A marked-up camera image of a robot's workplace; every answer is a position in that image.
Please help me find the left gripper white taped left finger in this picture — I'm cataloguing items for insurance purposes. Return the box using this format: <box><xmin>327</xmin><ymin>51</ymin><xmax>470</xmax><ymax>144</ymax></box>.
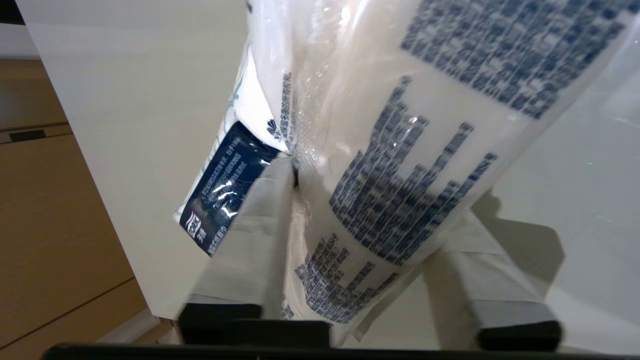
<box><xmin>179</xmin><ymin>159</ymin><xmax>297</xmax><ymax>346</ymax></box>

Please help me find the left gripper white taped right finger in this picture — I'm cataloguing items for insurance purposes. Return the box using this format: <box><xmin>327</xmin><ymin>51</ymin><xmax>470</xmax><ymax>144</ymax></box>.
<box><xmin>422</xmin><ymin>209</ymin><xmax>563</xmax><ymax>352</ymax></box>

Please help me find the white printed plastic packet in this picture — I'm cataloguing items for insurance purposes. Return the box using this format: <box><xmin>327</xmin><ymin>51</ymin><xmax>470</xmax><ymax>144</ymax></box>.
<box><xmin>172</xmin><ymin>0</ymin><xmax>640</xmax><ymax>348</ymax></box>

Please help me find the cream glossy low cabinet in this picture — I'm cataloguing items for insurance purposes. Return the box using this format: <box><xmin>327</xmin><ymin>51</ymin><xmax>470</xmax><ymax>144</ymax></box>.
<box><xmin>15</xmin><ymin>0</ymin><xmax>640</xmax><ymax>357</ymax></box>

